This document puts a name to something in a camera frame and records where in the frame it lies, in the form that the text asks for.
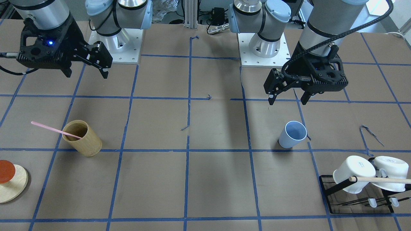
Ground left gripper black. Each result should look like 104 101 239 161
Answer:
263 42 348 105

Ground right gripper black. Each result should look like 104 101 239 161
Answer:
16 14 113 79

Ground light blue plastic cup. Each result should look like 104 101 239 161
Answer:
278 120 307 148

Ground pink chopstick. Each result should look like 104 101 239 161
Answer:
31 121 82 139

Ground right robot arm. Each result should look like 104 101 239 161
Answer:
1 0 153 79

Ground bamboo chopstick holder cup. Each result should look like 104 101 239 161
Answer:
63 120 102 157

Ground white mug near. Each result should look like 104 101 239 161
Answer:
333 155 376 184

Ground white mug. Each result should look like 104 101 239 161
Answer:
333 155 376 184
372 156 409 193

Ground white mug far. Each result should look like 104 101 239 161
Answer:
372 156 409 193

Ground wooden mug tree stand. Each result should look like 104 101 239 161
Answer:
0 164 29 203

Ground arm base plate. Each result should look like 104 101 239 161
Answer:
237 33 291 68
88 28 145 64

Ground aluminium frame post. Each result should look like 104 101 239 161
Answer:
182 0 199 30

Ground wooden dowel rack handle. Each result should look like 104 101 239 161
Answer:
348 176 411 184

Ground black braided cable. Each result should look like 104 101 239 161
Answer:
281 0 394 84

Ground black wire mug rack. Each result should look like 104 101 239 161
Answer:
319 157 410 214

